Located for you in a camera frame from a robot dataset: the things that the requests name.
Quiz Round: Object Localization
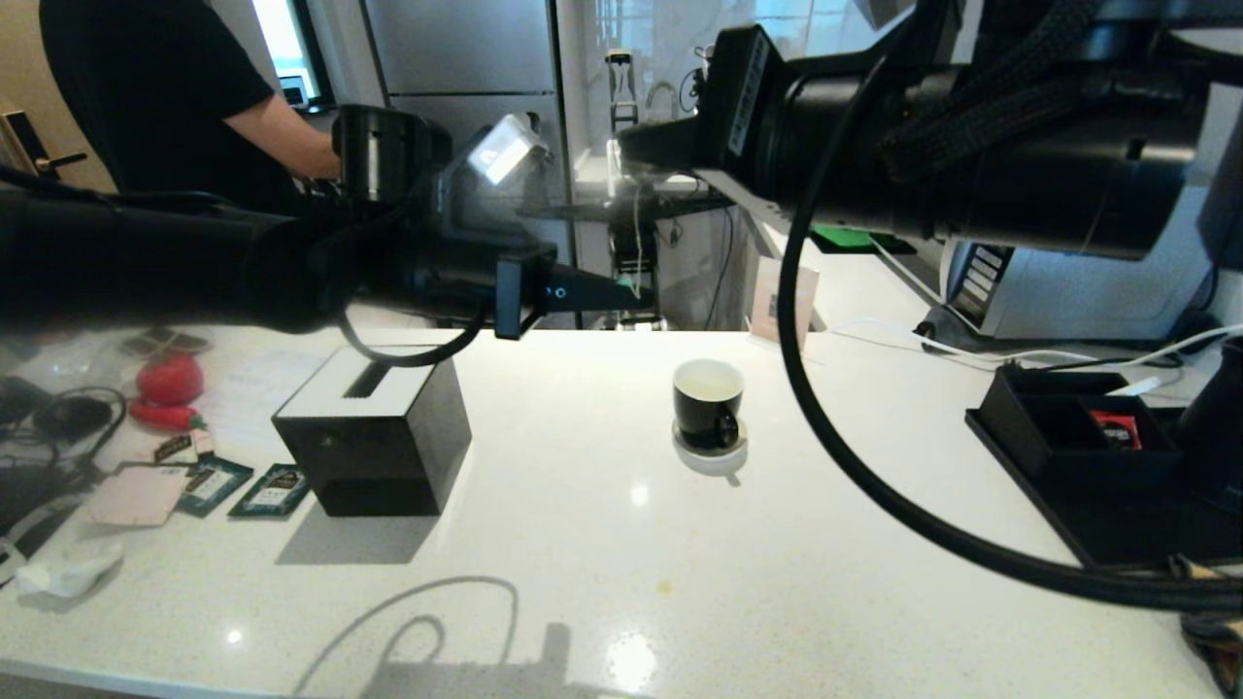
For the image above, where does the black serving tray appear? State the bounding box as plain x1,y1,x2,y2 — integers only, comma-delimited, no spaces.
964,403,1243,569

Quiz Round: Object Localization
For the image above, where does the red chili pepper toy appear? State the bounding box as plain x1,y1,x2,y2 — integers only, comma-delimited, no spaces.
129,400,207,433

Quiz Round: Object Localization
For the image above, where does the white round coaster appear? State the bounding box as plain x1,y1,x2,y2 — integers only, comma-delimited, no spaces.
672,422,750,477

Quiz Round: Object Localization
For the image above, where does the silver refrigerator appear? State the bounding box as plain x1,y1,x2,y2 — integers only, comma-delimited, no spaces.
359,0,584,331

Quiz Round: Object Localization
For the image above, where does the teal tea bag packet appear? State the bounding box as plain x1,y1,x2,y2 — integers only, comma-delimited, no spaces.
229,464,312,518
178,456,255,518

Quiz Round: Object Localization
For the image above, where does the black door lock handle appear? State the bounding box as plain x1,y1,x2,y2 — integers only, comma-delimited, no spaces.
0,110,88,181

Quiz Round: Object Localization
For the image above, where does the torn brown packet strip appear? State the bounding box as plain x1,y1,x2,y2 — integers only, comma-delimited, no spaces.
155,430,217,465

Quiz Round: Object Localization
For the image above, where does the dark sectioned dish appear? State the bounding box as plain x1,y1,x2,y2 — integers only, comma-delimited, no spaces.
121,328,213,360

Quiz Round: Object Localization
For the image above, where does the black cable with plug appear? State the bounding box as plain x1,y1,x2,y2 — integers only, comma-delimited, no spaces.
0,385,129,501

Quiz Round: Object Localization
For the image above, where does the orange cloth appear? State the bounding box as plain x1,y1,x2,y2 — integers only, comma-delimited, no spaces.
1180,558,1243,695

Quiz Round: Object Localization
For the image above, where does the black white jointed arm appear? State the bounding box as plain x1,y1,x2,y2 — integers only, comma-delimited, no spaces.
691,44,720,116

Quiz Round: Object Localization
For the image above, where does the person in black shirt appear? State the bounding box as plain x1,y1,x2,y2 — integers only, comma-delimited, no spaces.
39,0,341,210

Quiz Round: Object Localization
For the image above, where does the printed white paper sheet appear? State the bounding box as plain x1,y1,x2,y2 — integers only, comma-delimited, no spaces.
199,349,331,457

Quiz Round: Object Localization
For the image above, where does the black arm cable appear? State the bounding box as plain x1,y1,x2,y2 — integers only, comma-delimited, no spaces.
335,301,487,368
777,0,1243,613

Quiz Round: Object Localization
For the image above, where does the black organizer box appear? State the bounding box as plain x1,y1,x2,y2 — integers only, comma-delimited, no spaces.
976,366,1184,491

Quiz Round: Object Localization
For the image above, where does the black mug white inside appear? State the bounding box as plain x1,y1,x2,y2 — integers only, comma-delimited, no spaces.
672,359,746,452

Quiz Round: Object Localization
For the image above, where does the white power cable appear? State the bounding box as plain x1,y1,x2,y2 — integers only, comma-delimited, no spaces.
825,318,1243,370

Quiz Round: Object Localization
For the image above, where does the red sachet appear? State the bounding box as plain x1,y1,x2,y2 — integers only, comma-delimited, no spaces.
1090,408,1142,450

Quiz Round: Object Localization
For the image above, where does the black electric kettle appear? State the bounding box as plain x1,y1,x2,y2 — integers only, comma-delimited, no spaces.
1175,335,1243,506

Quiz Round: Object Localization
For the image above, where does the silver microwave oven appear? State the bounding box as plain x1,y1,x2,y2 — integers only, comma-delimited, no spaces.
937,189,1215,341

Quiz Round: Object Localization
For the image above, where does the pink torn packet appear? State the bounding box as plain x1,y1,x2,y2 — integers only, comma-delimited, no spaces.
89,464,192,528

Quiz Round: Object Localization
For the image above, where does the black round device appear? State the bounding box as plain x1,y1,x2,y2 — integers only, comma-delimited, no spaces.
34,396,116,443

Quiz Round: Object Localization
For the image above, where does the pink QR code sign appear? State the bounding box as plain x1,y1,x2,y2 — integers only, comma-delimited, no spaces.
753,257,822,346

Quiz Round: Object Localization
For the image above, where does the red strawberry toy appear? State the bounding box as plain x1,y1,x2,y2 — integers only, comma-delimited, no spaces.
136,354,205,407

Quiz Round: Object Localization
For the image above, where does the crumpled white tissue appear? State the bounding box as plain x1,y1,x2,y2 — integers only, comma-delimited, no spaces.
15,542,125,598

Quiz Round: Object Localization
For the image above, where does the window dark frame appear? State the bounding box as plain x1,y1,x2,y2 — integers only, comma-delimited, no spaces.
251,0,336,110

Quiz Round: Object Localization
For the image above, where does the black tissue box white lid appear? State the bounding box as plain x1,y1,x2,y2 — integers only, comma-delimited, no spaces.
273,345,474,517

